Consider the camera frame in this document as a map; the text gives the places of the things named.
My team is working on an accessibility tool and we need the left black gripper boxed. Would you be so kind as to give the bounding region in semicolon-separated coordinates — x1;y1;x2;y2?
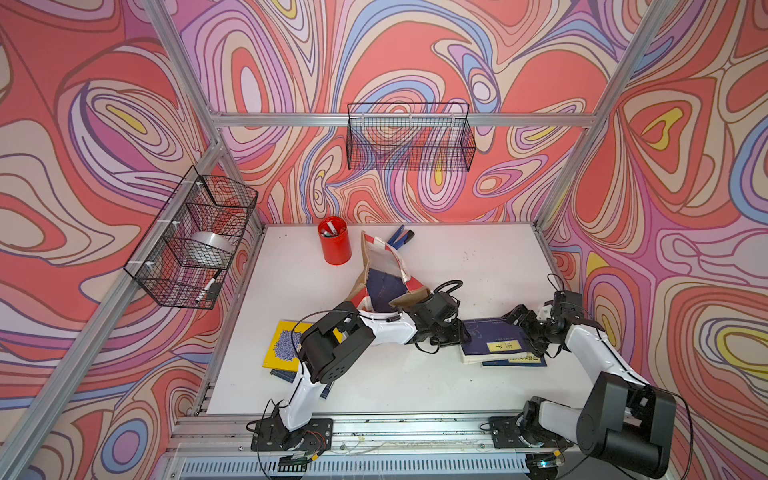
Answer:
428;318;476;349

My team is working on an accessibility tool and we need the purple book yellow label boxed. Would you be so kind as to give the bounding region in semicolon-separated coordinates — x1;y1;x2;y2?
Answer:
461;318;530;364

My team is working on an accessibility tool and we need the dark blue book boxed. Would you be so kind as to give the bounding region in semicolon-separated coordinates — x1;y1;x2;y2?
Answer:
366;269;408;313

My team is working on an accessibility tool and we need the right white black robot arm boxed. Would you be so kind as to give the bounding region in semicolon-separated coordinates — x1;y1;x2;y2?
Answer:
503;290;677;479

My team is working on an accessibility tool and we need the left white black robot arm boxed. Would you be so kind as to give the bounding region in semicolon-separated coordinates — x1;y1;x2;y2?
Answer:
273;279;469;433

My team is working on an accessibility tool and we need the red pen holder cup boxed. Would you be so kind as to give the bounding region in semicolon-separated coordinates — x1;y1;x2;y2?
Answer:
317;216;352;266

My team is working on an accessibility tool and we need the blue book under yellow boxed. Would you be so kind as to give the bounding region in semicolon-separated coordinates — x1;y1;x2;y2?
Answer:
270;369;333;399

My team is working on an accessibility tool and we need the yellow cover book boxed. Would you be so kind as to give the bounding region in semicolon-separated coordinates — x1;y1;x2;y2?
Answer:
262;320;310;372

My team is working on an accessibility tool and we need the white marker in basket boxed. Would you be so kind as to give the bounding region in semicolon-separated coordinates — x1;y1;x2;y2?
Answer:
195;270;222;303

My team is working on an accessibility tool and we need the silver tape roll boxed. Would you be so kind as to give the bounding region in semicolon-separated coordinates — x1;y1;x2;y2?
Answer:
182;231;235;269

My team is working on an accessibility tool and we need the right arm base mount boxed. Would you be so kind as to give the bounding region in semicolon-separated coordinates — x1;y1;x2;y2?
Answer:
486;396;573;449

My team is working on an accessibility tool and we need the back black wire basket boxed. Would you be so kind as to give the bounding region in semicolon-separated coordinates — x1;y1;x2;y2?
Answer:
346;100;476;172

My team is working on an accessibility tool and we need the black wire basket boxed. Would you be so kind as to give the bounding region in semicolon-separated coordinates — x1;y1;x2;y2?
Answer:
123;166;258;310
346;100;476;172

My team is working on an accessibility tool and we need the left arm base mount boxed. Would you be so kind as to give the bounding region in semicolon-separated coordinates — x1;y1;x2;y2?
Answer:
246;414;334;454

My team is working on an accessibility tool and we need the left black wire basket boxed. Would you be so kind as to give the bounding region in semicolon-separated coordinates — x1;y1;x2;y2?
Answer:
123;166;258;310

